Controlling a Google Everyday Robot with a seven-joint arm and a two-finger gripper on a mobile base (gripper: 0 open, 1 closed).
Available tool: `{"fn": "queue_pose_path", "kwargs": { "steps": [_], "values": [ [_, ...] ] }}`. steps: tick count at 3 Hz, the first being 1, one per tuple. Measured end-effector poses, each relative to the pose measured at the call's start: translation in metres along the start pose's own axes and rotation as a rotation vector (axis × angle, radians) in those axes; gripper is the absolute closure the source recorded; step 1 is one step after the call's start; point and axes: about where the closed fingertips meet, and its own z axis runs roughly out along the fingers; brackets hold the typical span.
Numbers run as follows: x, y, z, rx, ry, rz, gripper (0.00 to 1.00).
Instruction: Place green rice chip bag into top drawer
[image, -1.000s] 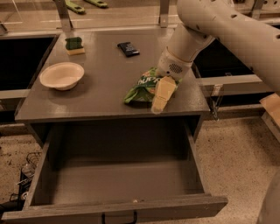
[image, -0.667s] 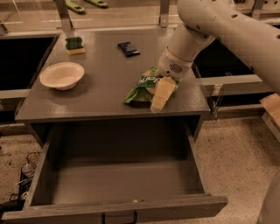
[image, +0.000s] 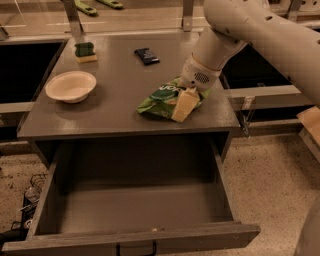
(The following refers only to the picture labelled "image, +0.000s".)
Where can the metal post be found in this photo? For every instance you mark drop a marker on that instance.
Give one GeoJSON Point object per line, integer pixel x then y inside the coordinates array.
{"type": "Point", "coordinates": [73, 17]}
{"type": "Point", "coordinates": [187, 15]}

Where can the black drawer handle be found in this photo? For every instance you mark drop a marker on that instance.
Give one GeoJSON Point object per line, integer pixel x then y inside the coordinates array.
{"type": "Point", "coordinates": [137, 249]}

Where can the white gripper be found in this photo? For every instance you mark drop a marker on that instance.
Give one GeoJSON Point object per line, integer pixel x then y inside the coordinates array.
{"type": "Point", "coordinates": [197, 76]}

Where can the green tool right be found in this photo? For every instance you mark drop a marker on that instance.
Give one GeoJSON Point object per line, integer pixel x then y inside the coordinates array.
{"type": "Point", "coordinates": [112, 4]}

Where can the metal post left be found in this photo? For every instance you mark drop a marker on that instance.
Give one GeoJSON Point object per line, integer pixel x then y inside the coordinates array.
{"type": "Point", "coordinates": [73, 17]}

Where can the green tool left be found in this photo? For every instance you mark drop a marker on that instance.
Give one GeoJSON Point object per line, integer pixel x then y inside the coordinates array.
{"type": "Point", "coordinates": [85, 8]}

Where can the dark blue snack bar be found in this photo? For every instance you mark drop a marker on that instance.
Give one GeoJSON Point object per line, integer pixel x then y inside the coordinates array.
{"type": "Point", "coordinates": [146, 56]}

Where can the open grey top drawer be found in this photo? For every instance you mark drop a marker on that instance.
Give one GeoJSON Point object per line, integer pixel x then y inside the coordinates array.
{"type": "Point", "coordinates": [102, 192]}

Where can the green yellow sponge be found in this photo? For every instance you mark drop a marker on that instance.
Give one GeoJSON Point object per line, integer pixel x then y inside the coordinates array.
{"type": "Point", "coordinates": [84, 52]}

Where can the green rice chip bag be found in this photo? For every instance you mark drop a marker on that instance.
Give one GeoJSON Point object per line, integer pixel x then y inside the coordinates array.
{"type": "Point", "coordinates": [162, 102]}

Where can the metal post middle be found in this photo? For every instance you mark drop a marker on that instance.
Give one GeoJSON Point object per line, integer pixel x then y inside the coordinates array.
{"type": "Point", "coordinates": [187, 15]}

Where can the brown cardboard piece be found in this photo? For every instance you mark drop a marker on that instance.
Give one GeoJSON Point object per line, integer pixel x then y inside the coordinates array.
{"type": "Point", "coordinates": [310, 119]}

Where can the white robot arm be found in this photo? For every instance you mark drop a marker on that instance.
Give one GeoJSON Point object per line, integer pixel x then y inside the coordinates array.
{"type": "Point", "coordinates": [294, 51]}

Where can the grey wooden drawer cabinet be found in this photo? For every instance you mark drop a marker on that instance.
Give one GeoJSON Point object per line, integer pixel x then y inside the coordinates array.
{"type": "Point", "coordinates": [123, 82]}

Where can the green tool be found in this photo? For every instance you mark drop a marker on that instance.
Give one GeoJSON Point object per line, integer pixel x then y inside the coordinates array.
{"type": "Point", "coordinates": [112, 4]}
{"type": "Point", "coordinates": [85, 8]}

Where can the white paper bowl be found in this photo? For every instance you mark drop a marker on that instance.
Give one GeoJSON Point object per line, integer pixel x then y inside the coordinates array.
{"type": "Point", "coordinates": [71, 87]}

